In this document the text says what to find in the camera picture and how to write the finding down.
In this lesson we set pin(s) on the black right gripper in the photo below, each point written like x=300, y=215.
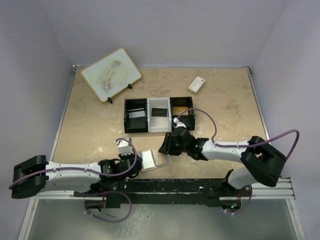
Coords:
x=166, y=147

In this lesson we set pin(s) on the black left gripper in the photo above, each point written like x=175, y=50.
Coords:
x=122, y=156

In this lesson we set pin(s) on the beige card holder wallet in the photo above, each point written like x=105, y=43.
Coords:
x=152, y=159

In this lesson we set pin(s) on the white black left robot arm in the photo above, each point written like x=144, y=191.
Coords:
x=37, y=175

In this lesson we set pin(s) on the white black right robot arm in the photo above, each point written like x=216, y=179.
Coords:
x=263, y=163

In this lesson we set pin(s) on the black card in middle bin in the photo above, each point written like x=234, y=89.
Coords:
x=159, y=112

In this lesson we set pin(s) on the gold card in right bin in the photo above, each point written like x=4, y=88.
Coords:
x=178, y=110

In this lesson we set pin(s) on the white card in left bin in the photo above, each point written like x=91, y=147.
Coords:
x=136, y=114

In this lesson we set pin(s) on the white middle bin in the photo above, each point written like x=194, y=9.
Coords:
x=159, y=124

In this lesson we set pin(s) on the black left bin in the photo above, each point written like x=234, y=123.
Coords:
x=135, y=118

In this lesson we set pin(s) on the black bin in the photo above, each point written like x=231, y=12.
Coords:
x=180, y=105
x=135, y=118

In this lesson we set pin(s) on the black right bin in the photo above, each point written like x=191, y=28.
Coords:
x=180, y=105

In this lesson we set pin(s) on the small white red box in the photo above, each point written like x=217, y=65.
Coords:
x=196, y=85

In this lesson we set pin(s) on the black board stand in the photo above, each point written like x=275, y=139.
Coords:
x=120, y=93

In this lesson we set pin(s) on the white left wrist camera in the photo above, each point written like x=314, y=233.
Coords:
x=124, y=146

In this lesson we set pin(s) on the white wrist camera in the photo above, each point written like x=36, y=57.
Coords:
x=124, y=146
x=177, y=123

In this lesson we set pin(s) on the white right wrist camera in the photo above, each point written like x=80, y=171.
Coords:
x=177, y=123

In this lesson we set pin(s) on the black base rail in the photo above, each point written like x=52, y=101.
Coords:
x=201, y=191

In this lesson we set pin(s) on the white board with wooden frame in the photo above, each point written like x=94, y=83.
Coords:
x=111, y=74

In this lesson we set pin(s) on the aluminium table frame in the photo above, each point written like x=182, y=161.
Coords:
x=99, y=202

